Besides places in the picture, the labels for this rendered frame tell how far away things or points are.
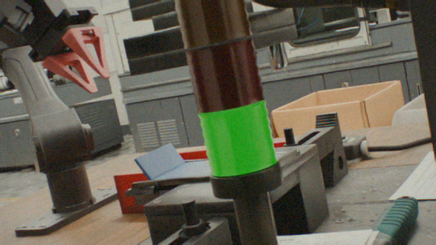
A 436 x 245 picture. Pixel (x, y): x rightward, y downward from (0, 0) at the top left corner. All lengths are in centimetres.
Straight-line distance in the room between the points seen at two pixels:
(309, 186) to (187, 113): 560
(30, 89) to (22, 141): 704
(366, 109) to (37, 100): 207
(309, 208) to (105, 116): 735
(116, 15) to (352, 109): 417
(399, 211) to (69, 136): 52
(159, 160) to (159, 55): 17
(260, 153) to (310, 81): 520
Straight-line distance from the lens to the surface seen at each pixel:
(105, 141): 795
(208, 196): 57
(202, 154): 97
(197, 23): 32
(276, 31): 66
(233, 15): 33
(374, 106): 297
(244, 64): 33
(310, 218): 68
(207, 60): 32
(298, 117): 301
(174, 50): 57
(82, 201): 100
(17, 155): 823
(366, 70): 533
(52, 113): 100
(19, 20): 86
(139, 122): 668
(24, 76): 109
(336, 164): 87
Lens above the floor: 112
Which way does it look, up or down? 7 degrees down
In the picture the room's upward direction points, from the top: 12 degrees counter-clockwise
